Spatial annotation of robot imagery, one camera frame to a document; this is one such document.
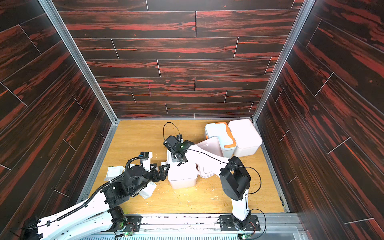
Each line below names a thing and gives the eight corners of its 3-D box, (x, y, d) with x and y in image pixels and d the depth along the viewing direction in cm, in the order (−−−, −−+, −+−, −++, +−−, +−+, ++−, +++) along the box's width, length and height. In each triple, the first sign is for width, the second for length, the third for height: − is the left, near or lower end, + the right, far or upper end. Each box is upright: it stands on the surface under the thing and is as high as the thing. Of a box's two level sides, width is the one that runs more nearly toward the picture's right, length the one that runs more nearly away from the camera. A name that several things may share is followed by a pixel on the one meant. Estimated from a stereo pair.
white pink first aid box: (230, 157, 99) (235, 145, 88) (225, 132, 113) (229, 118, 102) (256, 157, 99) (264, 145, 88) (248, 132, 113) (254, 118, 102)
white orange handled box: (210, 162, 98) (213, 149, 86) (202, 138, 111) (204, 124, 99) (231, 158, 100) (237, 145, 88) (221, 135, 113) (225, 120, 101)
